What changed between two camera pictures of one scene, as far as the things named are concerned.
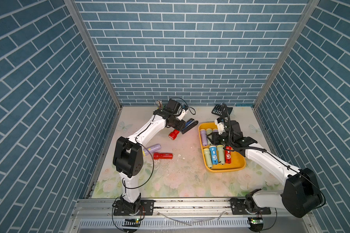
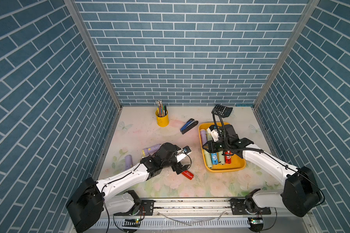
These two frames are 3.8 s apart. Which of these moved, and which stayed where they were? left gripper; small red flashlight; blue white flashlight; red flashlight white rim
Moved: small red flashlight; left gripper
Stayed: red flashlight white rim; blue white flashlight
